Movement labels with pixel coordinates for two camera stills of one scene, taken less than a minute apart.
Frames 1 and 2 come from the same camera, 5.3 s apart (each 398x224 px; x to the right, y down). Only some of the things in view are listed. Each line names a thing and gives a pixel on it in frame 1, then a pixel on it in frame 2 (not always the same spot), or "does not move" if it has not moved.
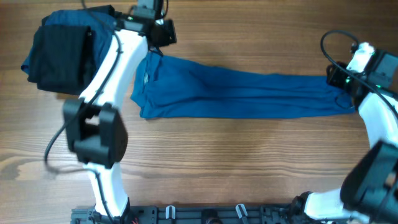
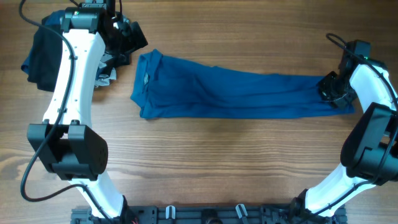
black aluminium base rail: x=202 y=214 does not move
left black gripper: x=170 y=38 -> x=132 y=42
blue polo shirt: x=165 y=88 does not move
